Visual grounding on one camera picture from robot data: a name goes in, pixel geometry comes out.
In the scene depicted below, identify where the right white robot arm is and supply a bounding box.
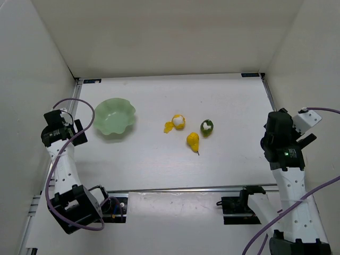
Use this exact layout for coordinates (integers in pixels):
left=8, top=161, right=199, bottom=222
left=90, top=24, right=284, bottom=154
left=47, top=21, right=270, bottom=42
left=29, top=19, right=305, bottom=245
left=242, top=107, right=332, bottom=254

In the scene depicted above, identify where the blue corner label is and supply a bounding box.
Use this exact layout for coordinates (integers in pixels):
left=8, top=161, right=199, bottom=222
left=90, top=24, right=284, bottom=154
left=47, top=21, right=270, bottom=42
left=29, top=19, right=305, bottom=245
left=241, top=73, right=260, bottom=78
left=83, top=79, right=101, bottom=84

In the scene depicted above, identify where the green fake fruit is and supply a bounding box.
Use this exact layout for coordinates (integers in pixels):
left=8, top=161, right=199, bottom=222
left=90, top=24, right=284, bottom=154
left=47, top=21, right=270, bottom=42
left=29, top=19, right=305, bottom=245
left=200, top=120, right=214, bottom=138

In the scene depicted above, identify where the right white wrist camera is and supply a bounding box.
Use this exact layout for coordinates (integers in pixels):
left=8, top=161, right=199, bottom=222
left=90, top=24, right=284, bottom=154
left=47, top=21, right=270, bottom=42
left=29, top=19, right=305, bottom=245
left=292, top=107, right=322, bottom=135

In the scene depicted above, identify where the green glass fruit bowl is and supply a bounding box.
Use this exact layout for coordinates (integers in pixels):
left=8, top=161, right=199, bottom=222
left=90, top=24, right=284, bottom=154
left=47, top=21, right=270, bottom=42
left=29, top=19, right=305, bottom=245
left=93, top=98, right=136, bottom=135

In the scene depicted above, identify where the left blue corner label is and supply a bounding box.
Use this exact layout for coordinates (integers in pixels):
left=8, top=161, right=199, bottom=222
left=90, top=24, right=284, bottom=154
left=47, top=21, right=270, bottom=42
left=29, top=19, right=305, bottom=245
left=83, top=79, right=101, bottom=84

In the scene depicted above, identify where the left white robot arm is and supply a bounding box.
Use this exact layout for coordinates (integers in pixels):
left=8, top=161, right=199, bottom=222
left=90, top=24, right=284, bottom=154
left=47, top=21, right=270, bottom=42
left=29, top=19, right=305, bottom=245
left=41, top=108, right=108, bottom=234

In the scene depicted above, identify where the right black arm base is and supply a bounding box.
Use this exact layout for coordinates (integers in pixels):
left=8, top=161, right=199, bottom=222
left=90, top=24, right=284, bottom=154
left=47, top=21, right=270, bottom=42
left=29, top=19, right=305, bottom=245
left=216, top=185, right=266, bottom=225

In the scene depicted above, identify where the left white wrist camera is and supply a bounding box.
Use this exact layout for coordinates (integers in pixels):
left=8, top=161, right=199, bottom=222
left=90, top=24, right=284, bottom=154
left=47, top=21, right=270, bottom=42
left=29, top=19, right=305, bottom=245
left=60, top=108, right=74, bottom=126

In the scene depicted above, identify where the yellow fake lemon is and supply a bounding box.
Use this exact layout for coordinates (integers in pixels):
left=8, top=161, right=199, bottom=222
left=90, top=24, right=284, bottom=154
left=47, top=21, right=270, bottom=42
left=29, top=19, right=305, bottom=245
left=164, top=114, right=186, bottom=133

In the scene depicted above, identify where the yellow fake pear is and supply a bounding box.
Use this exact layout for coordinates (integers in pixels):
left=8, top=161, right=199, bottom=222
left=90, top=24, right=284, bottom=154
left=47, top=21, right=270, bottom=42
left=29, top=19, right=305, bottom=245
left=186, top=132, right=199, bottom=155

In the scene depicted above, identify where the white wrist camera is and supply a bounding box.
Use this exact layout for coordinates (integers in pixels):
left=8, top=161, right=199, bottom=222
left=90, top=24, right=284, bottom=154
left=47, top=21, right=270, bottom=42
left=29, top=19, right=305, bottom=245
left=60, top=108, right=74, bottom=126
left=292, top=107, right=322, bottom=135

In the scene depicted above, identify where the right blue corner label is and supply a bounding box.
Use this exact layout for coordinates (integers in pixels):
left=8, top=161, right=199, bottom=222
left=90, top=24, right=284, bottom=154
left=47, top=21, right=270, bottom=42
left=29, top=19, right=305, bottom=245
left=241, top=73, right=260, bottom=78

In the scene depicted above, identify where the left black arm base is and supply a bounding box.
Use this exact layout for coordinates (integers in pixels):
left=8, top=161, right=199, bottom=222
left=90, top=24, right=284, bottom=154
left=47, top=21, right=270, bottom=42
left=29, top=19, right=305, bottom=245
left=102, top=193, right=129, bottom=224

